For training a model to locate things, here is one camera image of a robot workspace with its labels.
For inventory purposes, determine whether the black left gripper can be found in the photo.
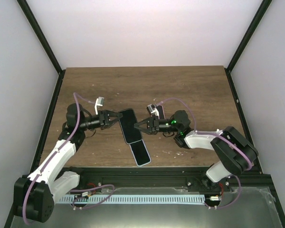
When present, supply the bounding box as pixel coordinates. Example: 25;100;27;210
80;110;124;132

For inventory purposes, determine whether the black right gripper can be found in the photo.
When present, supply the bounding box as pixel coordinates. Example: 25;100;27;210
134;116;180;135

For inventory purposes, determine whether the black phone case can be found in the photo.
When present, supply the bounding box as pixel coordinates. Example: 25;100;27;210
118;108;143;144

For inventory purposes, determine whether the pink phone case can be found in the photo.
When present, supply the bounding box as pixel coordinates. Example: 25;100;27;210
155;104;167;121

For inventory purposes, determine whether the purple-edged smartphone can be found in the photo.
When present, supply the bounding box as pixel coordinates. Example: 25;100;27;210
130;141;150;165

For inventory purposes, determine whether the light blue phone case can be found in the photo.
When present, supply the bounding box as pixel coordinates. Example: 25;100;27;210
129;140;152;167

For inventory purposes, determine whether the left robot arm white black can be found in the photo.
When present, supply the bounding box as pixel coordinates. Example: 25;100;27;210
13;103;123;225

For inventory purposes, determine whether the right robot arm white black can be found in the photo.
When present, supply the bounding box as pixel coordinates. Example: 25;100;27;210
134;110;258;191

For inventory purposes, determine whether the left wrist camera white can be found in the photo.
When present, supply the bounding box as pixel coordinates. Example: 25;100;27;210
94;96;104;115

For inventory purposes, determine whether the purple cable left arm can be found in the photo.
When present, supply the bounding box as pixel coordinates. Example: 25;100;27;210
22;92;115;225

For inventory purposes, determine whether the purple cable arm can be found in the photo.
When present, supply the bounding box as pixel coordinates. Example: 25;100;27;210
156;97;254;209
22;92;115;225

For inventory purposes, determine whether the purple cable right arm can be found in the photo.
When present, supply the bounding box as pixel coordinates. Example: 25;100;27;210
156;97;254;209

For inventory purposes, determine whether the light blue slotted cable duct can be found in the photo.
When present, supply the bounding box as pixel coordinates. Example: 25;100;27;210
58;194;205;205

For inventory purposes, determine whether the metal base plate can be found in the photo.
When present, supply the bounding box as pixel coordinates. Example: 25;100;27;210
10;187;282;228

